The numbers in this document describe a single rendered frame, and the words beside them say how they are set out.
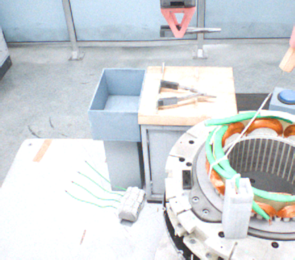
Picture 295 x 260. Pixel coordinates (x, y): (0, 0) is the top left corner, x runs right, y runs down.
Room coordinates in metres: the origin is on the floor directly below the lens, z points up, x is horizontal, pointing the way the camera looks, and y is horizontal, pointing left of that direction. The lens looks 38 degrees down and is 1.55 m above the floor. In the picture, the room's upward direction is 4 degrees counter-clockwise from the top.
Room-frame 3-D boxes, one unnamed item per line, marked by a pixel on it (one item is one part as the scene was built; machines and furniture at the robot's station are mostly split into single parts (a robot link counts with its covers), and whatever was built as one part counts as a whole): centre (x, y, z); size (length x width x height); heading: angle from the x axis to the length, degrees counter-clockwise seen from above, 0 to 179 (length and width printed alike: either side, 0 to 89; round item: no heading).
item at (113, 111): (0.70, 0.06, 0.92); 0.17 x 0.11 x 0.28; 171
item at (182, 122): (0.68, -0.09, 1.05); 0.20 x 0.19 x 0.02; 81
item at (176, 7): (0.72, -0.07, 1.23); 0.07 x 0.07 x 0.09; 82
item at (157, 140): (0.68, -0.09, 0.91); 0.19 x 0.19 x 0.26; 81
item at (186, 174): (0.39, -0.05, 1.10); 0.03 x 0.01 x 0.01; 175
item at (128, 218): (0.59, 0.06, 0.80); 0.10 x 0.05 x 0.04; 158
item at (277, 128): (0.47, -0.19, 1.12); 0.06 x 0.02 x 0.04; 86
